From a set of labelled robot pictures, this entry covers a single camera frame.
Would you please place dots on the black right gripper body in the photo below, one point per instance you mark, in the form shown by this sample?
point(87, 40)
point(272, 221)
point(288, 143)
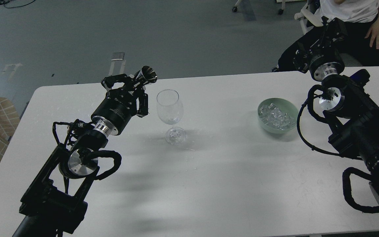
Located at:
point(325, 61)

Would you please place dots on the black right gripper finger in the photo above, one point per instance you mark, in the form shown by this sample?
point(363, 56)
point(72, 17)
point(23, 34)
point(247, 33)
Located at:
point(302, 60)
point(332, 31)

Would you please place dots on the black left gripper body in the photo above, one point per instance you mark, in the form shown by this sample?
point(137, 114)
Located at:
point(118, 107)

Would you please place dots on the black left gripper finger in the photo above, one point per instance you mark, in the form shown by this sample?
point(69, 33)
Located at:
point(142, 98)
point(109, 81)

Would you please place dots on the steel cocktail jigger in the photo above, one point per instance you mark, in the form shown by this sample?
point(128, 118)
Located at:
point(145, 76)

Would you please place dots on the clear ice cubes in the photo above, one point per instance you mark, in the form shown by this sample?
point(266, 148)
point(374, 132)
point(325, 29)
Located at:
point(274, 118)

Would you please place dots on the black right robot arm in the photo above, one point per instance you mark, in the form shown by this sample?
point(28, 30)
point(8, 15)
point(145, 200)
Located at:
point(341, 102)

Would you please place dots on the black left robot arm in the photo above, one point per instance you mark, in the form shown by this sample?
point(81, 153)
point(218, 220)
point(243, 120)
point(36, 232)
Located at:
point(54, 203)

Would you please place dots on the clear wine glass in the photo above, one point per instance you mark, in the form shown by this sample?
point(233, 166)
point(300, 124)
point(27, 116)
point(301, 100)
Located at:
point(170, 111)

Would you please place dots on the person's hand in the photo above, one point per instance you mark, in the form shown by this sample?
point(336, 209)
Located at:
point(373, 35)

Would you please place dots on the white office chair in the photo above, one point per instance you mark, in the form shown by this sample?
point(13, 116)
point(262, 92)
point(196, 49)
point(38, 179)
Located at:
point(309, 22)

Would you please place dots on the green bowl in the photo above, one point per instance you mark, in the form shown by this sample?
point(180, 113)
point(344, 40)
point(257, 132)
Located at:
point(284, 105)

